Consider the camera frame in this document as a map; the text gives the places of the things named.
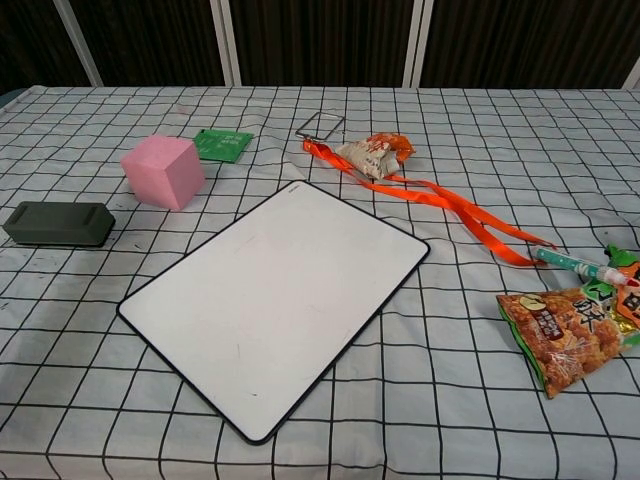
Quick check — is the green white marker pen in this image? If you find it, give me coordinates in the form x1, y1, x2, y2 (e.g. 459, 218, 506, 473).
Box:
535, 246, 640, 289

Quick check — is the green sachet packet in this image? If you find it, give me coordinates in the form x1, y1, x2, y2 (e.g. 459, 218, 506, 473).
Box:
192, 127, 254, 163

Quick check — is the dark green board eraser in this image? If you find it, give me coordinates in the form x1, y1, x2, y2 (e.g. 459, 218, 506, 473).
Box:
2, 201, 117, 250

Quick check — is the white whiteboard black rim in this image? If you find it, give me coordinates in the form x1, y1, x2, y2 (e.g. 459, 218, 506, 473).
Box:
115, 179, 432, 445

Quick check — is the orange lanyard strap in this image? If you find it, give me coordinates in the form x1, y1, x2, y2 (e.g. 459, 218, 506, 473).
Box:
302, 139, 559, 267

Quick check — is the pink foam cube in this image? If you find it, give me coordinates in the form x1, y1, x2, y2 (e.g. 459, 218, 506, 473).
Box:
119, 135, 207, 212

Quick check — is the orange green snack bag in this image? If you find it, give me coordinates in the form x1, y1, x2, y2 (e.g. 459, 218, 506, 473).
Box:
495, 243, 640, 400

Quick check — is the clear badge holder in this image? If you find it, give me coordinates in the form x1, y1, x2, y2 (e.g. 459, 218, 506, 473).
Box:
294, 110, 346, 143

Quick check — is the crumpled orange white snack packet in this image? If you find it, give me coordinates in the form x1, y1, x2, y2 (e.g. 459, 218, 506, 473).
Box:
334, 132, 417, 180

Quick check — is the white black checkered tablecloth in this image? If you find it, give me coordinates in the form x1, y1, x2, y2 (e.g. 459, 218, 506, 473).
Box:
0, 84, 640, 480

